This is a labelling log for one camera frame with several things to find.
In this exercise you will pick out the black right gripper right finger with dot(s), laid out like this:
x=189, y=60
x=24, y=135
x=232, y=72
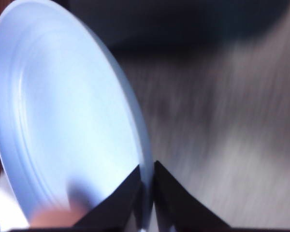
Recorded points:
x=177, y=210

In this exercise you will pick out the pink brown egg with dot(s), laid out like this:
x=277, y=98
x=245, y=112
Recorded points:
x=55, y=218

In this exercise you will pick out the blue plate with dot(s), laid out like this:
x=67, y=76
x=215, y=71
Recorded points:
x=72, y=121

